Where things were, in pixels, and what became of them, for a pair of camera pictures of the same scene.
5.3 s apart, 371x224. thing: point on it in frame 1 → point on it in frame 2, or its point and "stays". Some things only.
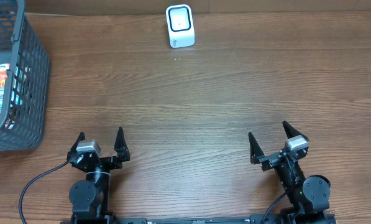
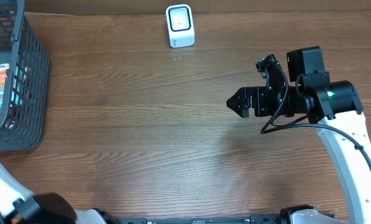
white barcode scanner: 181,30 stays
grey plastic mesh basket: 10,40 stays
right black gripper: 276,157 → 261,101
